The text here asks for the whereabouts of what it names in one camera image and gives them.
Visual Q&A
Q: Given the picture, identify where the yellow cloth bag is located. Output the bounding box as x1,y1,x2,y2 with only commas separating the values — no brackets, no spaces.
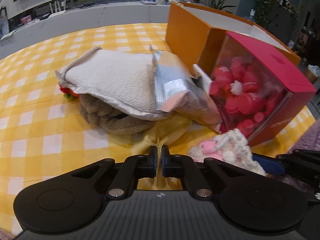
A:
131,113,193,190

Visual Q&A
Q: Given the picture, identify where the white pink crochet item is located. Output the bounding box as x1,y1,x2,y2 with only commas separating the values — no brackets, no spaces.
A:
188,128,266,176

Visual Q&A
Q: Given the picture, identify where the purple fluffy blanket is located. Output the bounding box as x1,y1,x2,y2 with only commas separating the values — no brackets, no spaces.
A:
286,120,319,154

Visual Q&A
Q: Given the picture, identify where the silver foil pouch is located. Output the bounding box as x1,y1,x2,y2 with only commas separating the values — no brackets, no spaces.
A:
150,47,222,132

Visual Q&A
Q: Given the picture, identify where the white cloth towel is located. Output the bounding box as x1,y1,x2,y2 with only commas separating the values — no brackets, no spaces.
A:
55,47,168,121

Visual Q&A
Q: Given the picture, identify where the red Wonderlab box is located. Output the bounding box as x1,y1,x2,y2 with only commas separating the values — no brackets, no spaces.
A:
198,29,316,146

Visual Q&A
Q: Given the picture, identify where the red strawberry plush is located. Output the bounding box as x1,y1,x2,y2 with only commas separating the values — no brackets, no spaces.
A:
59,84,79,101

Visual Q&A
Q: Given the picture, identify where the yellow checkered tablecloth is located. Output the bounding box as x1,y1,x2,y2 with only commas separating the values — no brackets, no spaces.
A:
0,23,316,236

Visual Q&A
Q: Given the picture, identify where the orange cardboard box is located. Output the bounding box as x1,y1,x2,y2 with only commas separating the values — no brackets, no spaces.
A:
165,2,300,72

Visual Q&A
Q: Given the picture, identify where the black cabinet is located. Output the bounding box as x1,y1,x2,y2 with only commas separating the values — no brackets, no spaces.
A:
267,1,298,43

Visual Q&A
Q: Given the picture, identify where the white tv console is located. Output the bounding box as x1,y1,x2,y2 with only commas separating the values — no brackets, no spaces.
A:
1,2,170,59

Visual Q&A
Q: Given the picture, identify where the white router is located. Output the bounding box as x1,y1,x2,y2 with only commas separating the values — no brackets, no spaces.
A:
48,0,66,18

